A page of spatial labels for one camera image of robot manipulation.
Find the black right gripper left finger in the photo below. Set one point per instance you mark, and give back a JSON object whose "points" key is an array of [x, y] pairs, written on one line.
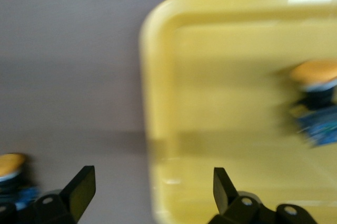
{"points": [[79, 192]]}

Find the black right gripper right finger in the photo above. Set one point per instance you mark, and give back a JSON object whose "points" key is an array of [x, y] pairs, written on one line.
{"points": [[226, 195]]}

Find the yellow push button switch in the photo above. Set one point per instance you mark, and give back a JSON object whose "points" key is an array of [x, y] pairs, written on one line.
{"points": [[313, 97], [11, 171]]}

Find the yellow plastic tray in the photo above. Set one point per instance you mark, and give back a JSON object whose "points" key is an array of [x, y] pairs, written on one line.
{"points": [[223, 76]]}

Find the brown table cover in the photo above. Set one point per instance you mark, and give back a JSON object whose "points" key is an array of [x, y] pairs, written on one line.
{"points": [[65, 63]]}

